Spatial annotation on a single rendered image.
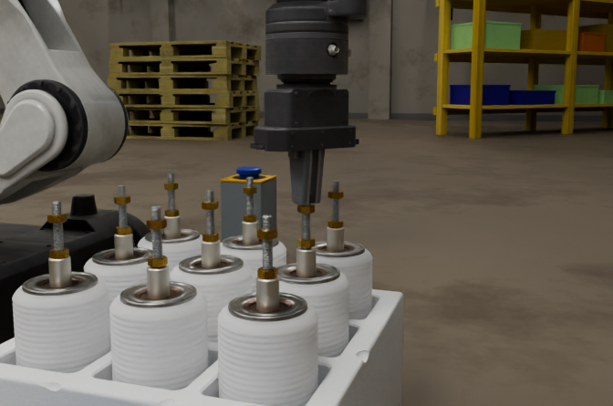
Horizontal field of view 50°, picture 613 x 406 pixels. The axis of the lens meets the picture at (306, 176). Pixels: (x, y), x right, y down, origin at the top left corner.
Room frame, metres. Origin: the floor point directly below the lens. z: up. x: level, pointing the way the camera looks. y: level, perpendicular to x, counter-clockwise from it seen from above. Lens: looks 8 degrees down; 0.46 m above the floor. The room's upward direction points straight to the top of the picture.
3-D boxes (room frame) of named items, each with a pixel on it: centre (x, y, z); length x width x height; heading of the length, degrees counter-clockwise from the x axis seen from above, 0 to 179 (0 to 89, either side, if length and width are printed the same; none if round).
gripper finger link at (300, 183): (0.71, 0.01, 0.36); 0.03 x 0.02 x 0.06; 37
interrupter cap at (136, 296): (0.65, 0.15, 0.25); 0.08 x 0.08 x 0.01
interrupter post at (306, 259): (0.72, 0.00, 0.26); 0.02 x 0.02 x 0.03
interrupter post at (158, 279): (0.65, 0.15, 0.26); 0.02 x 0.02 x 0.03
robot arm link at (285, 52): (0.72, 0.00, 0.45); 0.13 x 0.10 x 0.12; 127
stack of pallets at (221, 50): (6.09, 1.09, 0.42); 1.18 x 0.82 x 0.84; 73
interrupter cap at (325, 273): (0.72, 0.00, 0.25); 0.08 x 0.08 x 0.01
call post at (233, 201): (1.06, 0.09, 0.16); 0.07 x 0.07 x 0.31; 72
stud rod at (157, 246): (0.65, 0.15, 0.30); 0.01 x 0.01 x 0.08
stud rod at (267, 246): (0.61, 0.04, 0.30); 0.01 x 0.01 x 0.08
